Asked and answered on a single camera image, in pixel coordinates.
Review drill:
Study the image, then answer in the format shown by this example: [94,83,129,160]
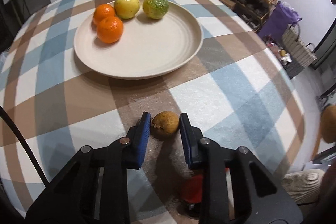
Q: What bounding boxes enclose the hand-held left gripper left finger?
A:
[25,112,152,224]

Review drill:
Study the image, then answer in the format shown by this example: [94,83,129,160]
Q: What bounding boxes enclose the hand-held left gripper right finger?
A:
[179,113,304,224]

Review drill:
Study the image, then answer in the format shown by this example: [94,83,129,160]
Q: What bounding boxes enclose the brown longan with stem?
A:
[151,111,180,139]

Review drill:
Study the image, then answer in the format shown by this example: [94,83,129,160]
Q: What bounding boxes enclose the cream round plate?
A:
[74,0,204,80]

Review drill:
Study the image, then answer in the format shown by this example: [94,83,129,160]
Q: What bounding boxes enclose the orange mandarin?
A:
[93,4,116,26]
[97,16,124,44]

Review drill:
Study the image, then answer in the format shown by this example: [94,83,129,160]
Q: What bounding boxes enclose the green yellow citrus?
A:
[142,0,169,19]

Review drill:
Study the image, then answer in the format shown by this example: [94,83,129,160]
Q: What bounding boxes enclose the yellow lemon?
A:
[114,0,140,20]

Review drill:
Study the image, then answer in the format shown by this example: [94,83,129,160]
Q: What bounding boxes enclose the red tomato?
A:
[180,174,205,205]

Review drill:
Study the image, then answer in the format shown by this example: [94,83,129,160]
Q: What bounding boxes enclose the beige ribbed cloth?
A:
[282,168,327,205]

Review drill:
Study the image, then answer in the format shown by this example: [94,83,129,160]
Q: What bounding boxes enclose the brown round object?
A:
[320,105,336,144]

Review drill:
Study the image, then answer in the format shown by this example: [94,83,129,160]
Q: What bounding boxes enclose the brown cardboard box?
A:
[215,0,237,9]

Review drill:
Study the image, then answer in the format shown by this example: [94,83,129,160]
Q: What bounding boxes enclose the woven basket bag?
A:
[282,23,318,65]

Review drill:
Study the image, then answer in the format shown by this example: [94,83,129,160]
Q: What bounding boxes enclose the purple bag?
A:
[259,1,302,41]

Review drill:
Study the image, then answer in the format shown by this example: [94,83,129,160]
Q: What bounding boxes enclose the black cable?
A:
[0,106,50,186]

